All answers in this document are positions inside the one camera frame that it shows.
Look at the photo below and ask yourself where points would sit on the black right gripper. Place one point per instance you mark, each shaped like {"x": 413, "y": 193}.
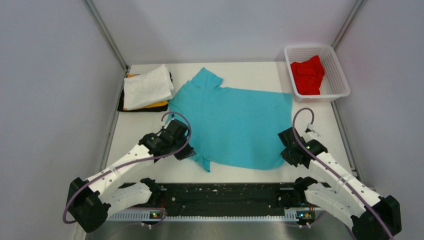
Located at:
{"x": 285, "y": 154}

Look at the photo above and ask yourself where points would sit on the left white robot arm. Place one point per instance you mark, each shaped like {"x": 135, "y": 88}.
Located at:
{"x": 118, "y": 187}

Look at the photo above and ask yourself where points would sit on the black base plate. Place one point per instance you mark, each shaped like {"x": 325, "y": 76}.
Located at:
{"x": 227, "y": 199}

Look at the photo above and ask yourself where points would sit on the aluminium front rail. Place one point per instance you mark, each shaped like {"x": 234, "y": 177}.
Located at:
{"x": 297, "y": 217}

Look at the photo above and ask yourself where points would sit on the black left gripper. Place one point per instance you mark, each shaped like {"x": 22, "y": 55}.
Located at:
{"x": 187, "y": 151}

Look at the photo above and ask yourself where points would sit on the red t-shirt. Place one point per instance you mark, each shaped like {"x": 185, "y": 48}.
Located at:
{"x": 308, "y": 76}

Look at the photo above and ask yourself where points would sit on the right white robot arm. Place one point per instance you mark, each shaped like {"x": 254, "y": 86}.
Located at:
{"x": 367, "y": 214}

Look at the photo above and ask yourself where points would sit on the white plastic basket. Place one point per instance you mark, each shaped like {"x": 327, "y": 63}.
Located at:
{"x": 334, "y": 84}

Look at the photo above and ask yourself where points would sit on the black folded t-shirt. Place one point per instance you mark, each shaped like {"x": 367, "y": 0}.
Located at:
{"x": 142, "y": 109}

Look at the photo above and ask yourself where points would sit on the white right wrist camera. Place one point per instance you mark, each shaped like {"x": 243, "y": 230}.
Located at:
{"x": 310, "y": 128}

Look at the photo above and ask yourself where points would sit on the turquoise t-shirt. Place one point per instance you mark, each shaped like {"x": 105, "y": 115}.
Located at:
{"x": 231, "y": 126}

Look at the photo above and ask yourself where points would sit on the white folded t-shirt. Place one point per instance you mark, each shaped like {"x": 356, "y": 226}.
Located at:
{"x": 148, "y": 88}

